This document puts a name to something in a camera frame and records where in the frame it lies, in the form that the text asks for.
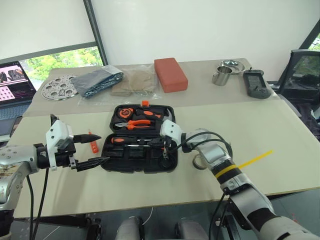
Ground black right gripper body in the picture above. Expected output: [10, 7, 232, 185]
[159, 135, 176, 161]

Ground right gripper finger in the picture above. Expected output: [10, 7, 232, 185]
[158, 156, 174, 170]
[149, 137, 166, 149]

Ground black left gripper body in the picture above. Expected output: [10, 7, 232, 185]
[54, 143, 77, 171]

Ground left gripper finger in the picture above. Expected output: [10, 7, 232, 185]
[72, 133, 102, 146]
[75, 156, 111, 173]

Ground small orange test screwdriver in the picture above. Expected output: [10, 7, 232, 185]
[86, 128, 99, 154]

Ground black plastic tool case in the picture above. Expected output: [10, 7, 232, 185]
[101, 100, 179, 174]

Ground black orange utility knife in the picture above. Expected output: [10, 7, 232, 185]
[135, 108, 163, 121]

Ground clear plastic bag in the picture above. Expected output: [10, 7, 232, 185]
[77, 63, 161, 107]

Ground orange black tape measure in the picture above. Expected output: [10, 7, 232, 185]
[118, 107, 136, 119]

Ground bundle of metal screws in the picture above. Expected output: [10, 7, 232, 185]
[129, 88, 154, 97]

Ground dark grey folded cloth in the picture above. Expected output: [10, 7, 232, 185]
[70, 65, 125, 100]

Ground perforated round metal plate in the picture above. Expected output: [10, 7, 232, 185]
[40, 75, 80, 102]

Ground beige cloth in bag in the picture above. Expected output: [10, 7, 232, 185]
[110, 69, 157, 97]

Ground red brick block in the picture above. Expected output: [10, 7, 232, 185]
[153, 57, 189, 94]

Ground grey rounded shape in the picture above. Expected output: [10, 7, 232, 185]
[116, 215, 146, 240]
[175, 219, 209, 240]

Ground open laptop computer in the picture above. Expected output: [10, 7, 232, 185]
[0, 60, 38, 138]

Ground stainless steel cup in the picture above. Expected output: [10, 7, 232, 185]
[211, 65, 234, 87]

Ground stainless steel bowl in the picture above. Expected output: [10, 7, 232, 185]
[219, 59, 247, 76]

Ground black handheld device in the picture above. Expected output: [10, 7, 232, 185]
[242, 67, 272, 99]

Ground black mesh office chair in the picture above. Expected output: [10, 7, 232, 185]
[276, 49, 320, 101]

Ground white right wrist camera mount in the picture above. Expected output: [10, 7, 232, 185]
[159, 119, 183, 145]

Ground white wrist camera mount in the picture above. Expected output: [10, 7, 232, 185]
[45, 119, 75, 171]
[159, 119, 183, 145]

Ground orange handled pliers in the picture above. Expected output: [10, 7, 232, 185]
[114, 119, 153, 131]

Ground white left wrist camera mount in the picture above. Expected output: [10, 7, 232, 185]
[45, 119, 75, 171]

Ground orange black handled screwdriver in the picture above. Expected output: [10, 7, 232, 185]
[109, 136, 141, 147]

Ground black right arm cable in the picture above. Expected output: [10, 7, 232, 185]
[171, 131, 233, 162]

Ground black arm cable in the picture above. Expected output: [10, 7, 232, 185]
[171, 131, 233, 162]
[25, 166, 50, 240]

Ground thin white cable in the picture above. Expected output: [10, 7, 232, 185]
[143, 205, 155, 226]

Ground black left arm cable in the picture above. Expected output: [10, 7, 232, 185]
[25, 166, 50, 240]

